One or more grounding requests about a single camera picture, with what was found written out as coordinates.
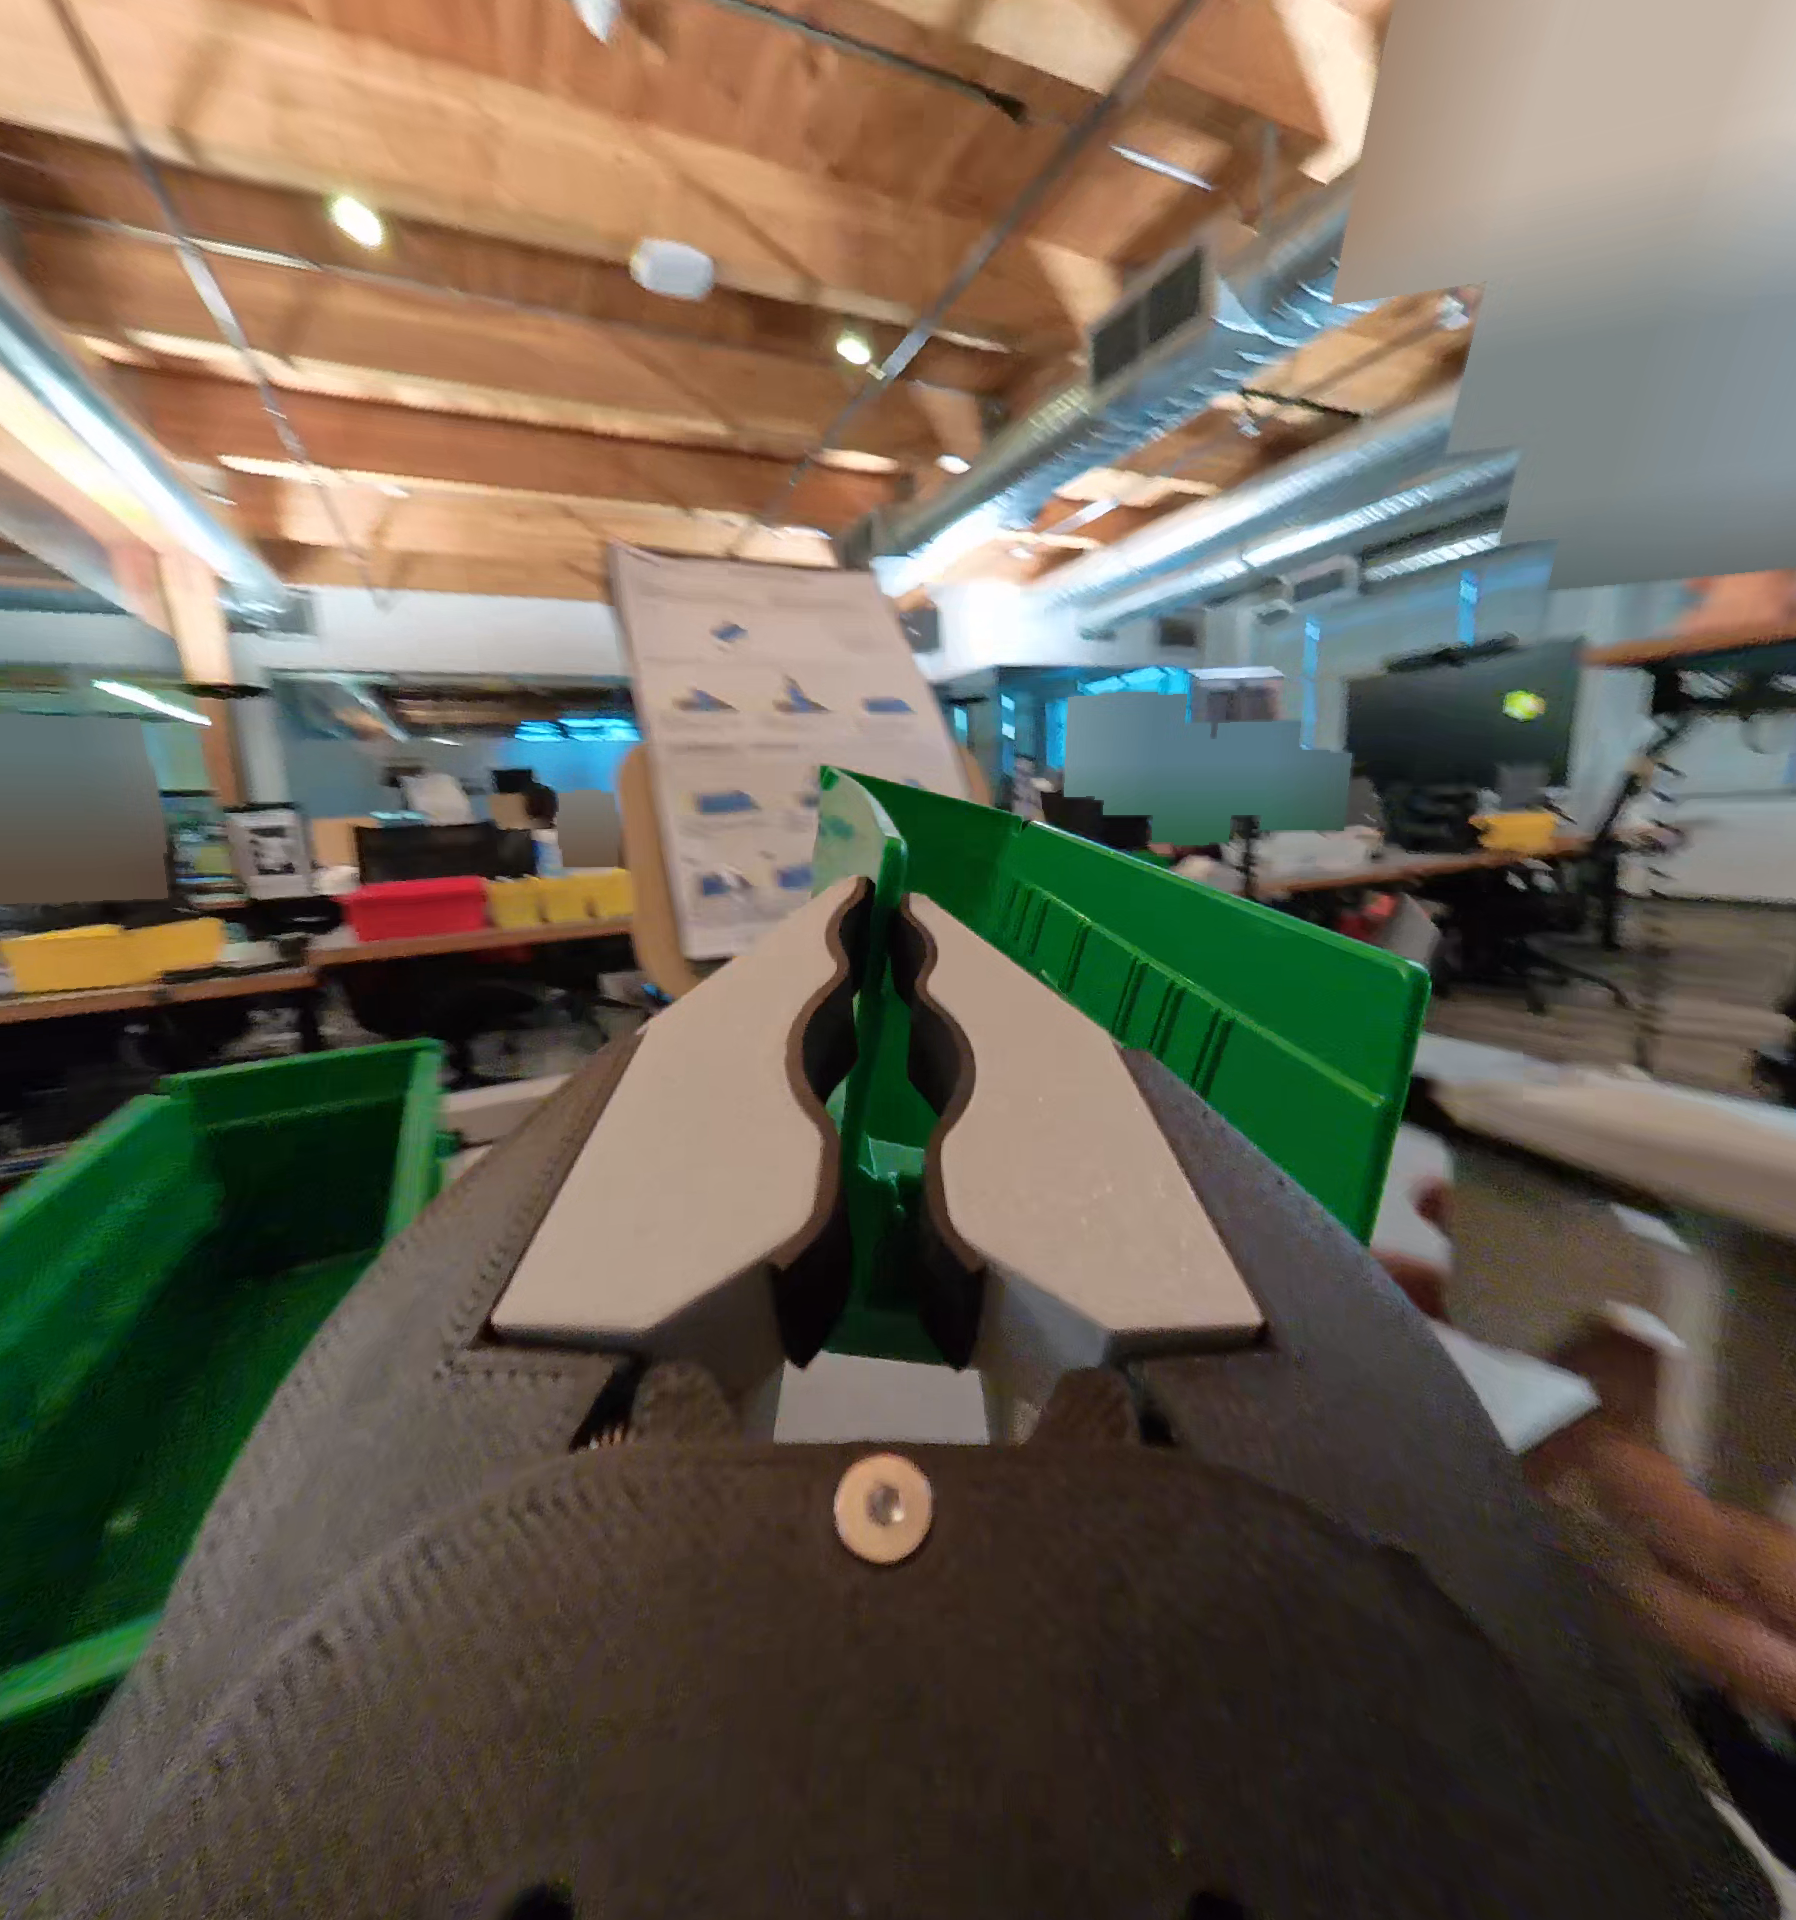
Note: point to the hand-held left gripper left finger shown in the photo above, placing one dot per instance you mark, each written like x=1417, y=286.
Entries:
x=675, y=1185

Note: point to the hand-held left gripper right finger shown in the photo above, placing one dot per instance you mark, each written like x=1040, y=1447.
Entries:
x=1095, y=1185

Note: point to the green plastic bin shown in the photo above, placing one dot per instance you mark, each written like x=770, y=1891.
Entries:
x=88, y=1351
x=1213, y=1022

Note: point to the person's right hand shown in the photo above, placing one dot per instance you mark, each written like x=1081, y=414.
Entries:
x=1739, y=1606

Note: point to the long wooden background table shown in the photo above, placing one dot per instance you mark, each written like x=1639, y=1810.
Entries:
x=569, y=934
x=88, y=1005

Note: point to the small yellow bin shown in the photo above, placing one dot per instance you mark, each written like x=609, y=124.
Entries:
x=609, y=892
x=512, y=903
x=563, y=899

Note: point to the instruction sheet on stand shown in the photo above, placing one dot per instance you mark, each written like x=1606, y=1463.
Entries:
x=651, y=871

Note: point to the red ribbed bin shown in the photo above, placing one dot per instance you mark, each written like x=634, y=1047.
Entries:
x=415, y=908

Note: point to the black desktop monitor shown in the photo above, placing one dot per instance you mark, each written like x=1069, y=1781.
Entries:
x=441, y=853

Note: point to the black white marker sign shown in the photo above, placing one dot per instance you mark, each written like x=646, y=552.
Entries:
x=268, y=855

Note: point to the printed instruction sheet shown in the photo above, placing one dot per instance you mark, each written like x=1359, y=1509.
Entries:
x=778, y=644

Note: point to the large yellow bin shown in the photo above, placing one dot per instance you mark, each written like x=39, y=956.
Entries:
x=60, y=960
x=178, y=946

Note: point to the large black monitor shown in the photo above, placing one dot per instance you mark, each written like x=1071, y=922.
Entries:
x=1439, y=719

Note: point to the white ceiling access point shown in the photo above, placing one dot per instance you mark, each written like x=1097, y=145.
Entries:
x=672, y=271

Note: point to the silver duct with vent grille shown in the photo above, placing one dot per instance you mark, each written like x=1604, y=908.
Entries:
x=1155, y=308

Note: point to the silver spiral ventilation duct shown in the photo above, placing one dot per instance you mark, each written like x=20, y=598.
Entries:
x=60, y=391

